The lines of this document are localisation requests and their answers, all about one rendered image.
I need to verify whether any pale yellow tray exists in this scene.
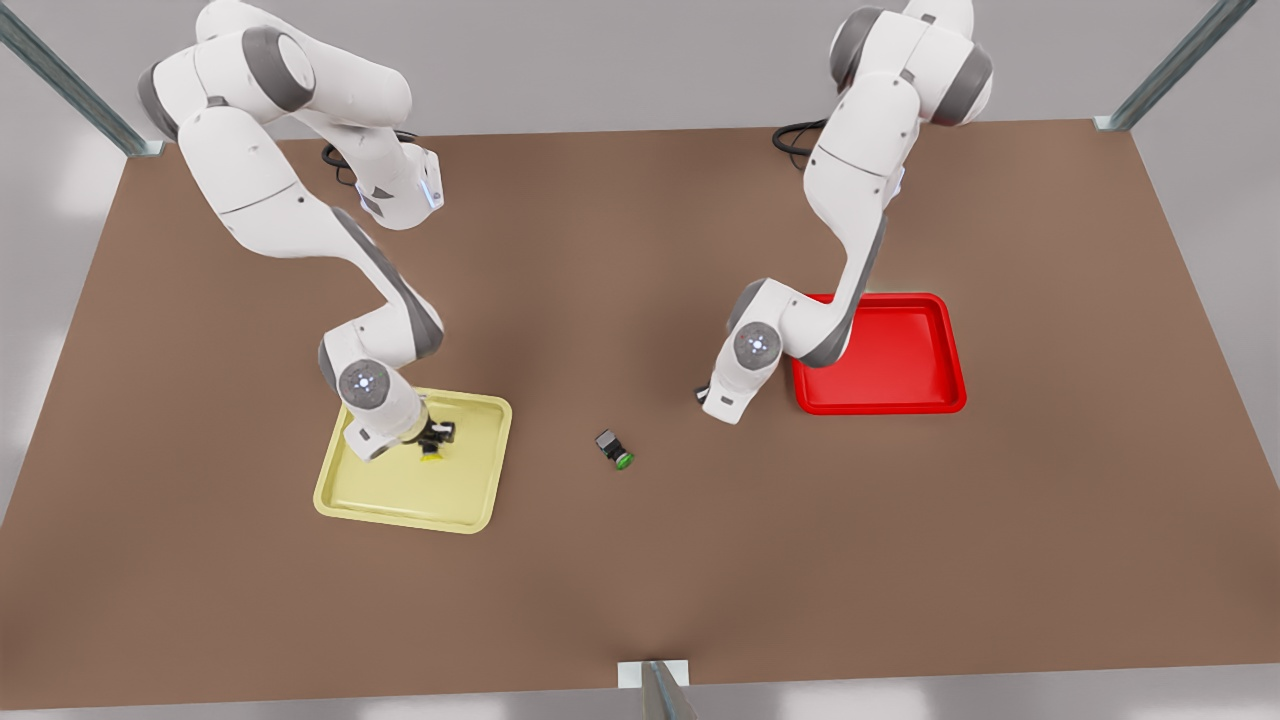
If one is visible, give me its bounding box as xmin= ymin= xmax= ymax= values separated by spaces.
xmin=313 ymin=387 xmax=513 ymax=535

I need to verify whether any red tray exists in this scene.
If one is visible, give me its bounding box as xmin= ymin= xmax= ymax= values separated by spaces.
xmin=790 ymin=292 xmax=968 ymax=416

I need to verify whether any black cable loop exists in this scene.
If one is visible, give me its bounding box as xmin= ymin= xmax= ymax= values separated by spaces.
xmin=772 ymin=118 xmax=830 ymax=157
xmin=321 ymin=130 xmax=421 ymax=189

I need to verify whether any silver frame post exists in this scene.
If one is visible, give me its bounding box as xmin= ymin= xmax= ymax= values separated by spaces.
xmin=1093 ymin=0 xmax=1259 ymax=133
xmin=0 ymin=8 xmax=166 ymax=159
xmin=617 ymin=659 xmax=701 ymax=720

